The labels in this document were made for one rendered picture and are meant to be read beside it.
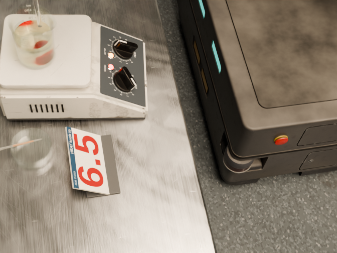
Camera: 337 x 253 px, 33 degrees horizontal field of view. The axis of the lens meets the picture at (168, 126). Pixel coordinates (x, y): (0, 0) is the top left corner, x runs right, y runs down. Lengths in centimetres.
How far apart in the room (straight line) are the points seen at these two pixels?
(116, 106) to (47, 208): 16
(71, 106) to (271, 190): 96
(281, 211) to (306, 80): 41
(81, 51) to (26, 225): 24
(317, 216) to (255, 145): 37
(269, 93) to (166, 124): 57
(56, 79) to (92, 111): 7
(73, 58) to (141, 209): 22
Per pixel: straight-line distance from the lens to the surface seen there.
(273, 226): 160
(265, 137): 134
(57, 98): 76
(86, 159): 76
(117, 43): 81
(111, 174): 77
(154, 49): 89
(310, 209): 165
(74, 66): 76
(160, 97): 84
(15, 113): 80
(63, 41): 79
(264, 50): 142
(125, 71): 78
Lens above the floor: 145
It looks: 60 degrees down
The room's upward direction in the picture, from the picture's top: 9 degrees clockwise
